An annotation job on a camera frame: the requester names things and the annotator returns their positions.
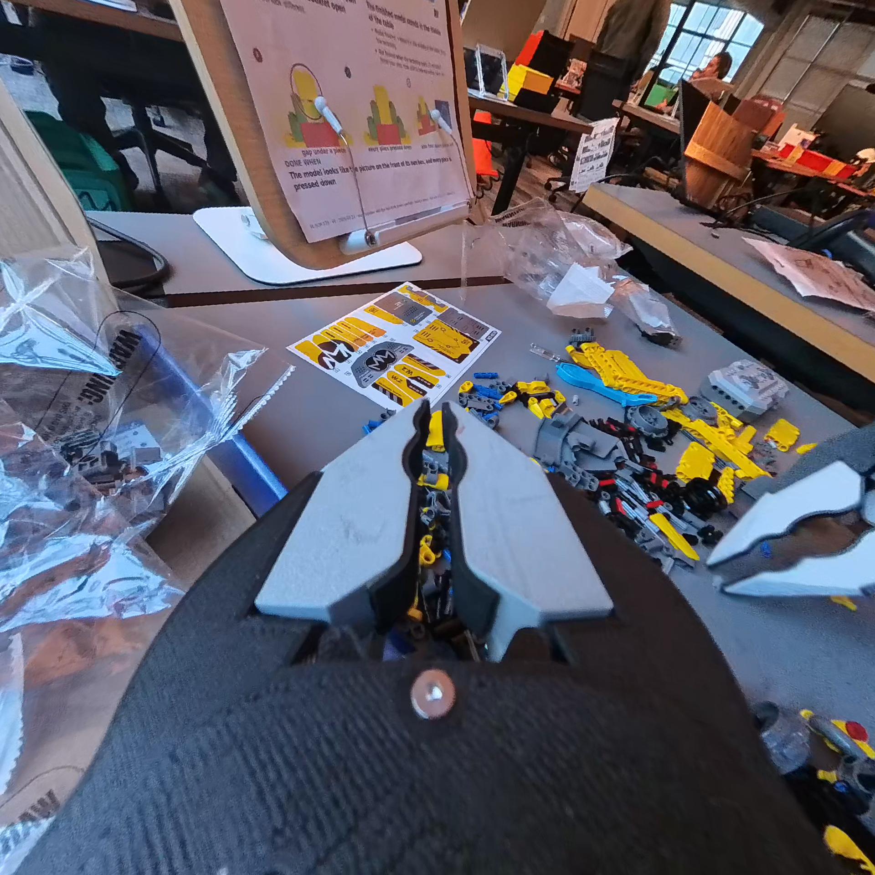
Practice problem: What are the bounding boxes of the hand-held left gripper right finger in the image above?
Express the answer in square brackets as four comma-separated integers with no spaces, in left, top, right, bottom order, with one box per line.
[441,402,614,663]

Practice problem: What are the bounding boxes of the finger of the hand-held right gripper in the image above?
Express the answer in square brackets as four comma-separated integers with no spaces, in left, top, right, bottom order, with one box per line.
[713,525,875,599]
[706,461,869,570]

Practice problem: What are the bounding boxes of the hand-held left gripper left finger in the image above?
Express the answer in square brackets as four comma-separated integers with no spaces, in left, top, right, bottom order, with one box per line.
[254,400,433,633]

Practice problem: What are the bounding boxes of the pile of small brick connectors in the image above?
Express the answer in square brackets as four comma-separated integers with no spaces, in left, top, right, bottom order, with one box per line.
[362,372,726,643]

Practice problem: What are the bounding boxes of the yellow toy brick car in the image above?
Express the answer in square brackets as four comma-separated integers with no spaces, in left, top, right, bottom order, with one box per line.
[752,700,875,875]

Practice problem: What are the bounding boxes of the heap of large yellow beams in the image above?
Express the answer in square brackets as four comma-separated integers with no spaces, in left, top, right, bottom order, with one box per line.
[564,328,818,520]

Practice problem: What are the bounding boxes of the grey desk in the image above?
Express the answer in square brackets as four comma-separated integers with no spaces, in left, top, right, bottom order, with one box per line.
[85,208,875,753]

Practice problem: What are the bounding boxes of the desk with yellow edge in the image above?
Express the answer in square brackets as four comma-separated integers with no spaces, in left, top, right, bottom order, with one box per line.
[581,181,875,411]

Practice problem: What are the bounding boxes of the black tyre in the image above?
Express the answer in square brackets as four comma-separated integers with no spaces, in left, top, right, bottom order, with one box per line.
[684,477,729,517]

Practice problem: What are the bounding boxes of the grey motor block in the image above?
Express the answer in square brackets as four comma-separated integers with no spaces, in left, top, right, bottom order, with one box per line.
[700,359,790,422]

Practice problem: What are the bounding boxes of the blue cardboard kit box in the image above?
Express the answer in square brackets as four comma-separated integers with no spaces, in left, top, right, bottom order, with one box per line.
[0,78,291,821]

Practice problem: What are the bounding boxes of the blue brick separator tool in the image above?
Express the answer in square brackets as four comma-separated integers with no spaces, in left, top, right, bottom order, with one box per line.
[555,361,660,407]

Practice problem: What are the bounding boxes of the folded paper leaflet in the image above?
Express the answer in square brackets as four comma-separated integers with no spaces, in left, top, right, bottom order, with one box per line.
[741,236,875,312]

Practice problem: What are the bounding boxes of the yellow sticker sheet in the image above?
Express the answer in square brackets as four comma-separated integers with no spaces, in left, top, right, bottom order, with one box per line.
[287,282,502,409]

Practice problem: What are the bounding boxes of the crumpled clear plastic bags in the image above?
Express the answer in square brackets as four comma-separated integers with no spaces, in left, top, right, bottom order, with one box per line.
[0,246,298,875]

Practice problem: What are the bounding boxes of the wooden board stand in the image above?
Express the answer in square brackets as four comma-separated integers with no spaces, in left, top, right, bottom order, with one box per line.
[167,0,479,287]

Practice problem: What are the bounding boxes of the clear bag with white paper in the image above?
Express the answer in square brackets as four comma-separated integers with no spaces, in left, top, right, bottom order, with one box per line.
[492,198,685,346]

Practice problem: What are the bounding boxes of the red storage bins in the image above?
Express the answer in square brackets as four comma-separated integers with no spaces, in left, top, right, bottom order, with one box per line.
[779,144,855,179]

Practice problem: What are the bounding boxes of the wooden cabinet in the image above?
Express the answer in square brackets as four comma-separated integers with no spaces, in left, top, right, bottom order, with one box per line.
[684,101,756,209]

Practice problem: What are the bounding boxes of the printed paper sign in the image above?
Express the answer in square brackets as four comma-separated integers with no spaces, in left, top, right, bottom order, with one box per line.
[569,118,619,194]

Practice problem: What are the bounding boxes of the printed instruction sheet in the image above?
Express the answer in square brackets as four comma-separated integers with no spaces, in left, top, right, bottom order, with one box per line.
[219,0,473,243]

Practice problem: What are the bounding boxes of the green crate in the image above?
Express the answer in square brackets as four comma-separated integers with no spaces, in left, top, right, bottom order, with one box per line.
[26,111,134,213]

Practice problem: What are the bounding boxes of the yellow storage box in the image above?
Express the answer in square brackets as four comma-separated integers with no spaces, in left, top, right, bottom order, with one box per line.
[506,63,555,97]

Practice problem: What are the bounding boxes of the clear acrylic display stand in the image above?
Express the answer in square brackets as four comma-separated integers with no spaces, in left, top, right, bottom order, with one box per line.
[465,44,510,100]

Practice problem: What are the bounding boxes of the black cable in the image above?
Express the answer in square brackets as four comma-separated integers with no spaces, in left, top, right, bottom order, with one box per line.
[85,217,172,291]

